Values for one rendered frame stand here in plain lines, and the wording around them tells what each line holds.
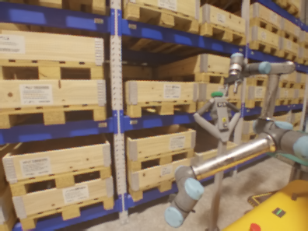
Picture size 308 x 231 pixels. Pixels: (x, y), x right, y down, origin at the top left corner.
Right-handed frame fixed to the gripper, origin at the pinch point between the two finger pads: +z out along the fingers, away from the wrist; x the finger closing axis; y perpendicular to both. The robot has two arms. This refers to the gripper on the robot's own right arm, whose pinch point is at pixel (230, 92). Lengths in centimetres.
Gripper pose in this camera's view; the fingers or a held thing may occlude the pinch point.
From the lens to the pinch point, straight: 116.8
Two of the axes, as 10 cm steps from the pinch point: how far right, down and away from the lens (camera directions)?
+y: -8.4, -4.2, -3.4
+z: -3.3, 9.0, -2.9
